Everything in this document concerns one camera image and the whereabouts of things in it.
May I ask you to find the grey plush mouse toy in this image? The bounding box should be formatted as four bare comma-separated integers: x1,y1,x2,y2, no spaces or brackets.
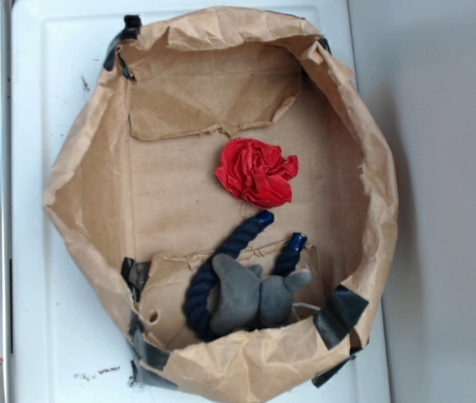
209,254,312,336

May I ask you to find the brown paper bag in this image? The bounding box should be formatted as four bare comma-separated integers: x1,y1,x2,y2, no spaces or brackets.
44,7,398,402

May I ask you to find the white plastic tray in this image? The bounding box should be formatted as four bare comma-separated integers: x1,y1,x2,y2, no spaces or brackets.
8,4,391,403

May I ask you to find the dark blue rope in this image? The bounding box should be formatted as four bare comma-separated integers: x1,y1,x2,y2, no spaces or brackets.
181,210,308,342

